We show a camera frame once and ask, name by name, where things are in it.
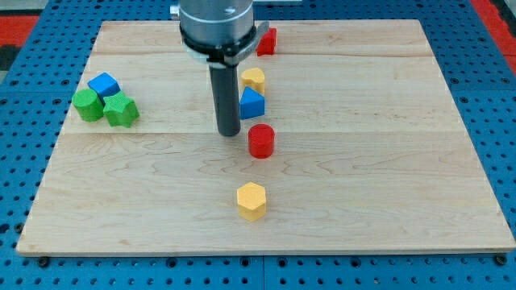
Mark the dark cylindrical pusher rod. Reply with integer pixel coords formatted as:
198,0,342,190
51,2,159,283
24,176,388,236
209,66,240,137

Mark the red cylinder block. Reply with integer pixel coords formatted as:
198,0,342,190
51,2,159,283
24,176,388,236
248,123,275,159

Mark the yellow hexagon block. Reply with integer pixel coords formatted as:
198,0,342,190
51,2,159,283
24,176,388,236
236,182,267,222

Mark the green star block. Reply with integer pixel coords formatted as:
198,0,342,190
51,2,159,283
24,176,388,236
103,91,139,128

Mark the wooden board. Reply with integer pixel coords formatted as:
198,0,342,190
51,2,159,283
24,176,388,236
16,20,515,257

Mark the green cylinder block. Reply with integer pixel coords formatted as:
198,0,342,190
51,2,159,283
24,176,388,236
72,89,104,122

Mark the blue triangle block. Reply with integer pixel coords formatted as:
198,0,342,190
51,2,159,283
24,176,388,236
239,87,265,119

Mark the yellow heart block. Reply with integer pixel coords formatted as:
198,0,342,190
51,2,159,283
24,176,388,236
240,68,265,95

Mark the red star block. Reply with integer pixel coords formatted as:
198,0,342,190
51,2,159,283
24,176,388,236
256,27,277,56

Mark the blue cube block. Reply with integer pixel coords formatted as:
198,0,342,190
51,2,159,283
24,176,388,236
87,72,120,104

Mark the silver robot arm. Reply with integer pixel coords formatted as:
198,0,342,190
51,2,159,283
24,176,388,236
169,0,269,68

